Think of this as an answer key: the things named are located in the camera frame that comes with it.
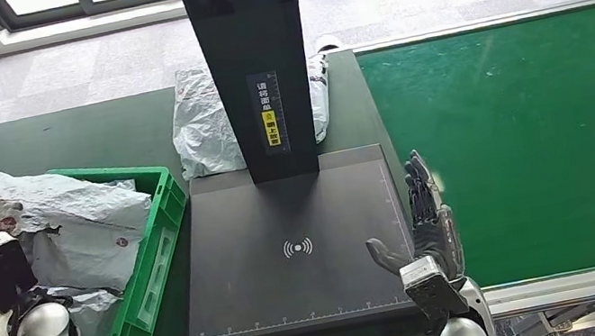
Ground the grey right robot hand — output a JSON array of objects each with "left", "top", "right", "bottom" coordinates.
[{"left": 351, "top": 144, "right": 469, "bottom": 300}]

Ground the green conveyor belt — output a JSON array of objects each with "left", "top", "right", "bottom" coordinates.
[{"left": 354, "top": 2, "right": 595, "bottom": 301}]

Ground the black inbound scanner machine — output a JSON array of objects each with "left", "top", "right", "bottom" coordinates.
[{"left": 129, "top": 0, "right": 437, "bottom": 336}]

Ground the yellow and black machine sticker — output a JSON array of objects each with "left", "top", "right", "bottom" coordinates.
[{"left": 246, "top": 68, "right": 291, "bottom": 158}]

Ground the plain grey parcel bag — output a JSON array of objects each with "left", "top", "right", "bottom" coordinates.
[{"left": 161, "top": 43, "right": 345, "bottom": 182}]

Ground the dark green table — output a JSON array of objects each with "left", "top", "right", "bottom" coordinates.
[{"left": 0, "top": 41, "right": 454, "bottom": 336}]

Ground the green plastic crate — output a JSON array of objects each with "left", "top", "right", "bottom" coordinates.
[{"left": 0, "top": 148, "right": 211, "bottom": 336}]

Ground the white round object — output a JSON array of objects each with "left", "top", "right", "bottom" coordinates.
[{"left": 311, "top": 31, "right": 343, "bottom": 57}]

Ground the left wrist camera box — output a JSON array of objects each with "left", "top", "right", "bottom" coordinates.
[{"left": 0, "top": 226, "right": 42, "bottom": 314}]

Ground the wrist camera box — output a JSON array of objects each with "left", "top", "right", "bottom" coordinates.
[
  {"left": 397, "top": 250, "right": 472, "bottom": 327},
  {"left": 0, "top": 226, "right": 42, "bottom": 314}
]

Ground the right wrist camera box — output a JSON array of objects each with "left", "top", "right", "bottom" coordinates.
[{"left": 397, "top": 250, "right": 472, "bottom": 327}]

